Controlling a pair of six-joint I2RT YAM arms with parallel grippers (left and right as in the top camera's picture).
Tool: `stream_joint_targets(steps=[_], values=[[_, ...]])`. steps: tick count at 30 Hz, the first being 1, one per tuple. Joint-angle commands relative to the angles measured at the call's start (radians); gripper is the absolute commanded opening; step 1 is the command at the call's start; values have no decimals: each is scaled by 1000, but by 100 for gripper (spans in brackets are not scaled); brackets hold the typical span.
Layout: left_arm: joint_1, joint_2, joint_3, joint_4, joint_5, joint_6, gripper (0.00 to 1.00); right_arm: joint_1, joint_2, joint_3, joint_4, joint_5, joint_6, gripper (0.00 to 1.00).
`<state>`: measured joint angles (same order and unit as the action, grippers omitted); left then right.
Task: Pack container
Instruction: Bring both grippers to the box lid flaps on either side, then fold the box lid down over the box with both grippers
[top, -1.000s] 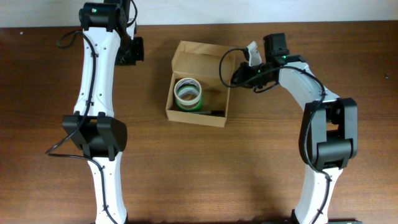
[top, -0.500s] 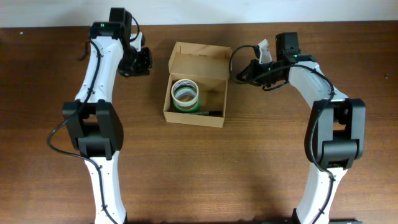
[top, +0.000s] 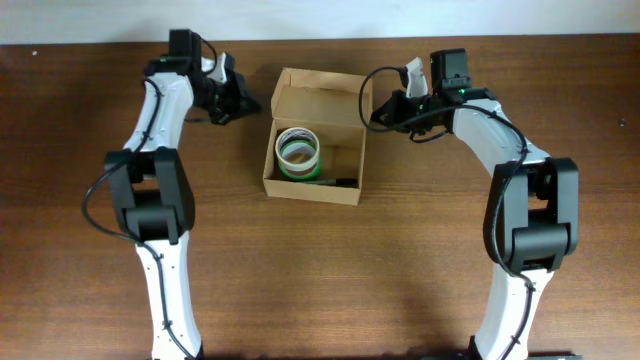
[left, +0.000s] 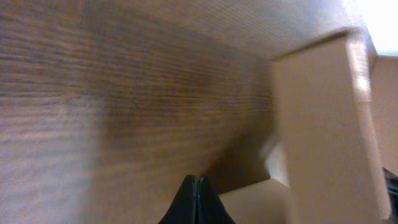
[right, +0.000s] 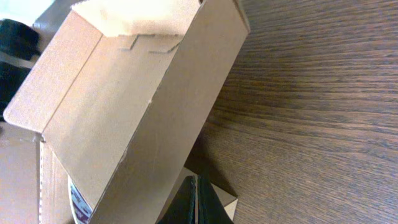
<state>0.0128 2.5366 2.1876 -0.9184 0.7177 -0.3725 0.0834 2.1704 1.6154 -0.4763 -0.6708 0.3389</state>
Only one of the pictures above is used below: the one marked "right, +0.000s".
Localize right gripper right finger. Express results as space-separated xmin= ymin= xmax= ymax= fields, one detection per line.
xmin=198 ymin=175 xmax=233 ymax=224

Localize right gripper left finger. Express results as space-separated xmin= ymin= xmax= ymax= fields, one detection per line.
xmin=158 ymin=175 xmax=196 ymax=224

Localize white masking tape roll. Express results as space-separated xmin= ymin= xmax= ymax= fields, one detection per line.
xmin=68 ymin=177 xmax=93 ymax=224

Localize brown cardboard box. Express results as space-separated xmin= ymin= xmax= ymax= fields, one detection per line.
xmin=3 ymin=0 xmax=250 ymax=223

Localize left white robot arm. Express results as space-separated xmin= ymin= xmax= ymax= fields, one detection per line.
xmin=1 ymin=19 xmax=41 ymax=121

